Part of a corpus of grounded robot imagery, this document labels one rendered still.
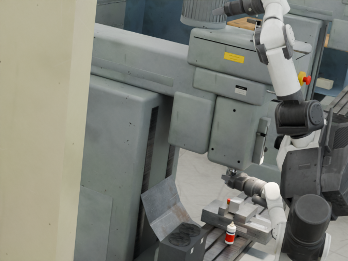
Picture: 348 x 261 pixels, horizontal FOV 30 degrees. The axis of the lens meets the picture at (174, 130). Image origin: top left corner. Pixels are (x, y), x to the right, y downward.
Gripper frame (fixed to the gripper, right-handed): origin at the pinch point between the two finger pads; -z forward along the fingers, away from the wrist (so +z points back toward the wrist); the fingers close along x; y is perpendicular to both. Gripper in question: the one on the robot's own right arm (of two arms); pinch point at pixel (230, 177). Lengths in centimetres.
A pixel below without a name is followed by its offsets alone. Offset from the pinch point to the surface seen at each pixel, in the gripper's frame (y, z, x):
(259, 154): -15.5, 12.2, -1.0
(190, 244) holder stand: 13.2, 15.2, 43.5
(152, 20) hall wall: 68, -549, -531
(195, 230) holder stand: 11.8, 10.3, 34.8
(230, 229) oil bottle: 24.0, 5.8, 1.4
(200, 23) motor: -68, -18, 15
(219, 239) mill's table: 33.0, -1.0, -0.7
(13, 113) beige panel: -78, 66, 167
